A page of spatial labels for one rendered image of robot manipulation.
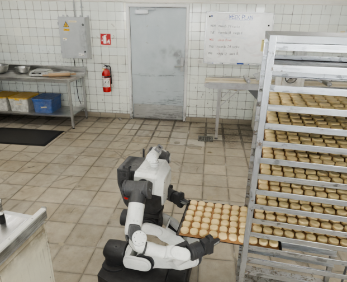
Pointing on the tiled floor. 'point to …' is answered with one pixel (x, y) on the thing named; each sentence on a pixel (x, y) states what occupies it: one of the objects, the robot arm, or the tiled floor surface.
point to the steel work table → (68, 112)
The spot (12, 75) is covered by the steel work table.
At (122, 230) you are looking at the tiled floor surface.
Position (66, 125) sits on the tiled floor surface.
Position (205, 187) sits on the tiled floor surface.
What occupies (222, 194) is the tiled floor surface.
